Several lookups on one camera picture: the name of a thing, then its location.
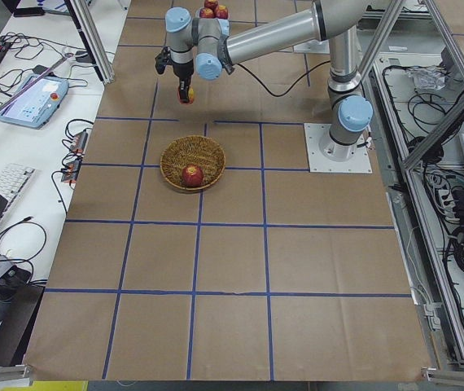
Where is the blue teach pendant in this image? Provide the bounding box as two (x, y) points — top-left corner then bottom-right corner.
(0, 76), (69, 129)

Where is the red apple plate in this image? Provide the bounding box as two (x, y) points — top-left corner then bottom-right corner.
(214, 4), (229, 20)
(199, 7), (215, 19)
(204, 0), (219, 10)

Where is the red apple with yellow top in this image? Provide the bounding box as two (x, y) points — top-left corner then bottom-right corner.
(187, 87), (195, 104)

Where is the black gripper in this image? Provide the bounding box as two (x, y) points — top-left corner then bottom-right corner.
(155, 46), (194, 104)

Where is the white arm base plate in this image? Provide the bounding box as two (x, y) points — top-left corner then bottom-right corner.
(304, 123), (372, 174)

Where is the red apple plate back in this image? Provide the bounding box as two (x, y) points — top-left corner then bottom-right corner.
(204, 0), (219, 10)

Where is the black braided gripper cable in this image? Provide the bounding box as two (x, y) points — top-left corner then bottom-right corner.
(231, 40), (333, 98)

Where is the red apple plate left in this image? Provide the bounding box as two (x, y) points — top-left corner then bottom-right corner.
(214, 4), (229, 20)

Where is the woven wicker basket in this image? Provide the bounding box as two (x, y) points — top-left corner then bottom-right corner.
(160, 135), (226, 193)

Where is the red apple plate front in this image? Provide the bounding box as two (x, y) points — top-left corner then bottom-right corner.
(199, 7), (215, 19)

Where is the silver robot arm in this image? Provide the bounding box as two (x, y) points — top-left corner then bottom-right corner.
(155, 1), (373, 162)

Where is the dark red apple in basket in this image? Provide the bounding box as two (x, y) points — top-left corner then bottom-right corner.
(182, 165), (204, 188)

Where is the white keyboard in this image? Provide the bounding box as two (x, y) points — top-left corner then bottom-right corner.
(0, 163), (35, 207)

